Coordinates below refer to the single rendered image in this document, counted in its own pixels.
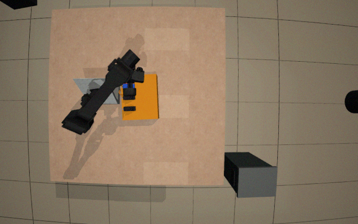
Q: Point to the orange flat panel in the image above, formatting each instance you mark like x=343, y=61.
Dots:
x=145, y=104

